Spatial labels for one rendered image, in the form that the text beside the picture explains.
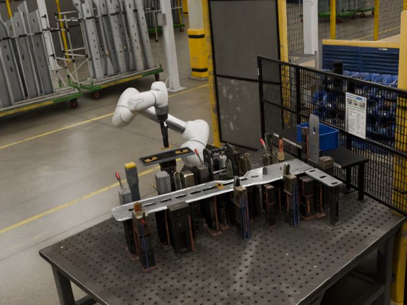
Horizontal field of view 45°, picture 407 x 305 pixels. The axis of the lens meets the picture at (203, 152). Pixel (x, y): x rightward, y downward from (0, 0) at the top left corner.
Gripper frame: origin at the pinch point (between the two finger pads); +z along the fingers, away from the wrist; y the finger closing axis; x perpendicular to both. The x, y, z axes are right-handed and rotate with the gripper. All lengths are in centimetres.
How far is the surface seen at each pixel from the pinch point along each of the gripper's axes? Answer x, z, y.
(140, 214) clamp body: -33, 20, 58
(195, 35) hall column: 258, 30, -729
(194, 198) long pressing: 4.2, 25.7, 41.2
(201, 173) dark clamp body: 18.2, 21.1, 17.1
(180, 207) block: -8, 23, 55
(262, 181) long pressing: 52, 26, 40
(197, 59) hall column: 258, 82, -727
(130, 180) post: -28.5, 19.4, 6.1
